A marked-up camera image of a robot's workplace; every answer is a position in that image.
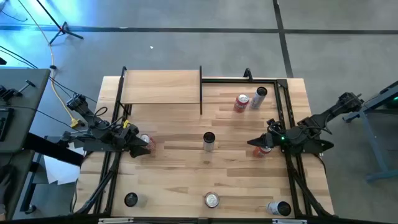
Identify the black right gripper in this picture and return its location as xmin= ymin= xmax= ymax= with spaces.
xmin=248 ymin=132 xmax=286 ymax=149

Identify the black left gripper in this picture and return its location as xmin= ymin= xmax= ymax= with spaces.
xmin=112 ymin=133 xmax=152 ymax=158

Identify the red Coca-Cola can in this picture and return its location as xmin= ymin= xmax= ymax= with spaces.
xmin=139 ymin=133 xmax=157 ymax=152

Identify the orange Fanta can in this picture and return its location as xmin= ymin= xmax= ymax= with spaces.
xmin=233 ymin=93 xmax=250 ymax=114

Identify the tall white blue can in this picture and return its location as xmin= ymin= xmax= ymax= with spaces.
xmin=249 ymin=86 xmax=269 ymax=110

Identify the tall beige slim can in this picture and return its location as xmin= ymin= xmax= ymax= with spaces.
xmin=124 ymin=192 xmax=149 ymax=208
xmin=202 ymin=131 xmax=216 ymax=152

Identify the red can with white label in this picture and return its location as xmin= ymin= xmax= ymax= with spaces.
xmin=204 ymin=191 xmax=220 ymax=209

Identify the wooden shelf with black legs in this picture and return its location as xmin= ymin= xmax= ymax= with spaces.
xmin=119 ymin=65 xmax=203 ymax=115

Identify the short red soda can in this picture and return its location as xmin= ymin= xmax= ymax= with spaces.
xmin=252 ymin=145 xmax=273 ymax=159

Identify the tall white black can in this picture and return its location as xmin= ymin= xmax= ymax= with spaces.
xmin=266 ymin=200 xmax=292 ymax=217

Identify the white label strip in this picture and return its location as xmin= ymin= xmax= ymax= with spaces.
xmin=98 ymin=217 xmax=134 ymax=224
xmin=272 ymin=218 xmax=308 ymax=224

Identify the white paper sheet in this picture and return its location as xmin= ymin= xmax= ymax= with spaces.
xmin=43 ymin=146 xmax=85 ymax=186

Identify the black support beam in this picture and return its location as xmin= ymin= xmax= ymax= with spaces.
xmin=23 ymin=132 xmax=85 ymax=167

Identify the blue-grey metal table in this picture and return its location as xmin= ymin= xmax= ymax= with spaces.
xmin=341 ymin=80 xmax=398 ymax=183

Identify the grey desk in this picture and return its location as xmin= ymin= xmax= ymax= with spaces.
xmin=0 ymin=67 xmax=52 ymax=220

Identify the black keyboard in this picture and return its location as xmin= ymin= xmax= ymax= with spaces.
xmin=0 ymin=107 xmax=15 ymax=142

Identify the black tripod stand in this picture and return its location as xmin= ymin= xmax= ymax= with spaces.
xmin=34 ymin=0 xmax=85 ymax=46

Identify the black desk clamp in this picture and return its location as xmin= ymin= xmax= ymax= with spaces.
xmin=0 ymin=80 xmax=37 ymax=102

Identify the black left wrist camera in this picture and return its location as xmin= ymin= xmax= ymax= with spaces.
xmin=116 ymin=121 xmax=139 ymax=135

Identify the black aluminium table frame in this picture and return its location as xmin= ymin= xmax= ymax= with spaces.
xmin=70 ymin=66 xmax=335 ymax=218

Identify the yellow cable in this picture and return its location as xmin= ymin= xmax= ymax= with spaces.
xmin=17 ymin=0 xmax=82 ymax=129

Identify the black floor cable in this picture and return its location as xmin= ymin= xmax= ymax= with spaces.
xmin=0 ymin=45 xmax=99 ymax=104

